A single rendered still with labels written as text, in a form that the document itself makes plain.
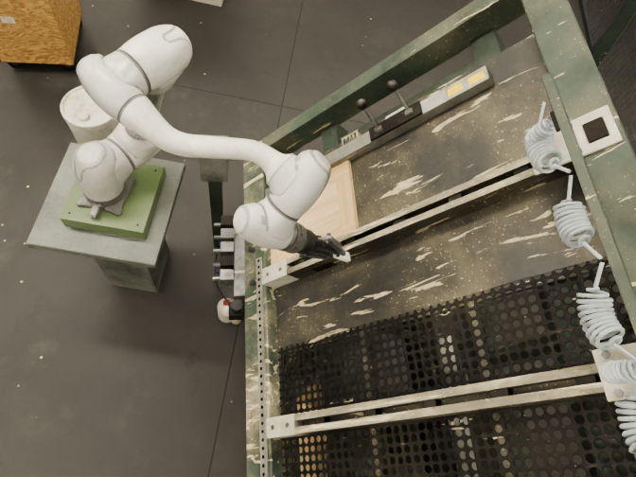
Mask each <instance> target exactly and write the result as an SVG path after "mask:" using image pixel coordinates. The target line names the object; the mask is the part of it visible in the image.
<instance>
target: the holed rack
mask: <svg viewBox="0 0 636 477"><path fill-rule="evenodd" d="M256 309H257V353H258V397H259V441H260V477H268V446H267V435H266V418H267V412H266V378H265V344H264V309H263V285H262V257H259V258H257V259H256Z"/></svg>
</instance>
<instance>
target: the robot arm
mask: <svg viewBox="0 0 636 477"><path fill-rule="evenodd" d="M191 58H192V45H191V42H190V40H189V39H188V37H187V36H186V34H185V33H184V32H183V31H182V30H181V29H180V28H178V27H176V26H173V25H160V26H153V27H151V28H149V29H147V30H145V31H143V32H141V33H139V34H138V35H136V36H134V37H133V38H131V39H130V40H128V41H127V42H126V43H124V44H123V45H122V46H121V47H120V48H118V49H117V51H115V52H113V53H111V54H109V55H107V56H105V57H103V56H102V55H100V54H91V55H88V56H86V57H84V58H82V59H81V60H80V61H79V63H78V66H77V74H78V77H79V80H80V82H81V85H82V87H83V89H84V90H85V92H86V93H87V95H88V96H89V97H90V98H91V99H92V100H93V101H94V102H95V104H96V105H97V106H98V107H99V108H100V109H101V110H102V111H104V112H105V113H106V114H107V115H108V116H110V117H111V118H113V119H114V120H116V121H117V122H119V123H118V125H117V126H116V128H115V129H114V132H112V133H111V134H110V135H109V136H108V137H107V138H106V139H104V140H101V141H89V142H86V143H83V144H82V145H80V146H79V147H78V148H77V149H76V151H75V153H74V155H73V160H72V167H73V172H74V175H75V177H76V180H77V182H78V184H79V186H80V188H81V189H82V193H81V195H80V196H79V198H78V199H77V200H76V204H77V206H78V207H89V208H92V209H91V212H90V218H92V219H96V218H97V217H98V216H99V214H100V213H101V212H102V211H105V212H109V213H112V214H114V215H116V216H121V215H122V213H123V207H124V204H125V202H126V201H127V199H128V196H129V194H130V192H131V190H132V188H133V186H134V185H135V183H136V181H135V179H134V178H133V177H129V176H130V175H131V173H132V172H133V171H134V170H135V169H137V168H139V167H140V166H142V165H143V164H145V163H146V162H147V161H149V160H150V159H151V157H153V156H154V155H155V154H156V153H157V152H158V151H159V150H164V151H166V152H169V153H172V154H175V155H179V156H184V157H191V158H210V159H233V160H245V161H250V162H253V163H255V164H257V165H258V166H260V167H261V168H262V169H263V171H264V172H265V174H266V179H267V181H266V184H267V185H268V186H269V187H270V190H271V192H270V194H269V195H268V196H267V197H266V198H265V199H263V200H262V201H260V202H258V203H247V204H244V205H242V206H240V207H239V208H238V209H237V211H236V213H235V215H234V219H233V225H234V228H235V230H236V232H237V233H238V235H239V236H240V237H241V238H243V239H245V240H247V241H249V242H251V243H253V244H254V245H256V246H259V247H262V248H266V249H277V250H279V251H284V252H287V253H290V254H295V253H297V254H299V257H311V258H317V259H323V260H327V258H328V257H329V258H336V259H340V260H342V261H345V262H349V261H351V259H350V254H349V252H346V251H345V250H343V248H342V243H340V242H339V241H338V240H336V239H335V238H334V237H332V236H331V234H330V233H327V235H326V236H325V237H322V236H317V235H315V234H314V233H313V232H312V231H311V230H309V229H307V228H306V227H305V226H304V225H303V224H301V223H299V222H297V221H298V220H299V219H300V218H301V217H302V216H303V215H304V214H305V213H306V212H307V211H308V210H309V209H310V208H311V207H312V206H313V205H314V204H315V202H316V201H317V200H318V198H319V197H320V196H321V194H322V193H323V191H324V189H325V188H326V186H327V183H328V181H329V178H330V170H331V166H330V164H329V162H328V160H327V159H326V157H325V156H324V155H323V154H322V153H321V152H319V151H318V150H304V151H302V152H300V154H299V155H298V156H296V155H294V154H293V153H290V154H284V153H281V152H279V151H277V150H275V149H273V148H271V147H269V146H268V145H266V144H263V143H261V142H258V141H255V140H250V139H243V138H233V137H220V136H208V135H197V134H189V133H184V132H179V131H177V130H175V129H174V128H172V127H171V126H170V125H169V124H168V123H167V122H166V120H165V119H164V118H163V117H162V116H161V115H160V109H161V105H162V102H163V98H164V95H165V92H166V91H167V90H169V89H170V88H171V86H172V85H173V84H174V82H175V81H176V80H177V79H178V78H179V77H180V75H181V74H182V73H183V70H184V69H186V68H187V66H188V64H189V62H190V60H191Z"/></svg>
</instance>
